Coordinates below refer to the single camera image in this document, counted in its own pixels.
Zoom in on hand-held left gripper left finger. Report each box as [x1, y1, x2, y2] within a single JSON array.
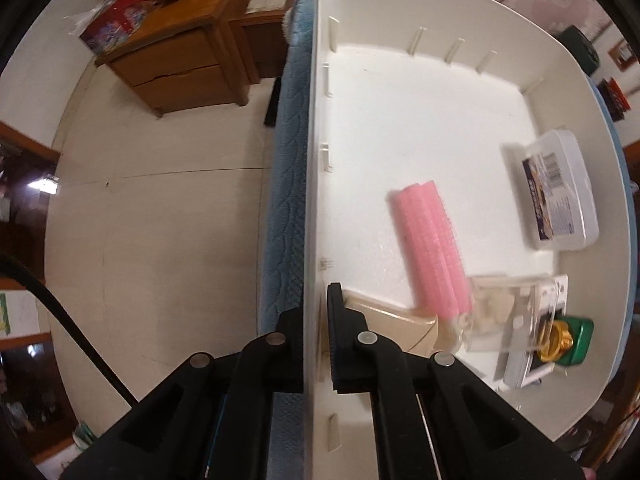
[[60, 308, 305, 480]]

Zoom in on wooden nightstand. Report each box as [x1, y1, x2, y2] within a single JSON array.
[[95, 0, 251, 118]]

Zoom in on orange picture frame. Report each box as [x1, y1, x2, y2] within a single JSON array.
[[607, 40, 639, 72]]

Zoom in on red printed box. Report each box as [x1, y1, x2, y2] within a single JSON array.
[[80, 0, 150, 55]]

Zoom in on green bottle with gold cap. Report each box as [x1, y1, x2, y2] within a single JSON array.
[[537, 316, 595, 367]]

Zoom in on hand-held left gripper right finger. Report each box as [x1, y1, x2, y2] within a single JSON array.
[[326, 283, 586, 480]]

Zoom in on clear blister package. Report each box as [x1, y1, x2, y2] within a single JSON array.
[[495, 274, 571, 391]]

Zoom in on blue quilted blanket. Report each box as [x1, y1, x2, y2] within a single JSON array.
[[255, 0, 640, 480]]

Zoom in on black cable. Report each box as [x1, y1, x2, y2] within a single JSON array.
[[0, 252, 138, 406]]

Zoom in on beige plastic box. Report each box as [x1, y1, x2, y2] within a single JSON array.
[[342, 289, 440, 353]]

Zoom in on clear plastic bag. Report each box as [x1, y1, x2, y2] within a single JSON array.
[[64, 0, 136, 36]]

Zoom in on pink hair roller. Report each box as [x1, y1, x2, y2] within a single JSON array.
[[389, 180, 473, 321]]

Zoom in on white labelled plastic box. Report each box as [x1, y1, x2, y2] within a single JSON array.
[[520, 129, 600, 252]]

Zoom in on wooden desk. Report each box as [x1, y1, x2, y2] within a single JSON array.
[[229, 0, 296, 86]]

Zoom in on white plastic storage tray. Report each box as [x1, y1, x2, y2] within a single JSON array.
[[302, 0, 632, 480]]

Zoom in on dark green bag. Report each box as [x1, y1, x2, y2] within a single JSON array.
[[560, 25, 601, 77]]

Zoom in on clear plastic package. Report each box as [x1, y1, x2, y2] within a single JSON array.
[[452, 274, 563, 353]]

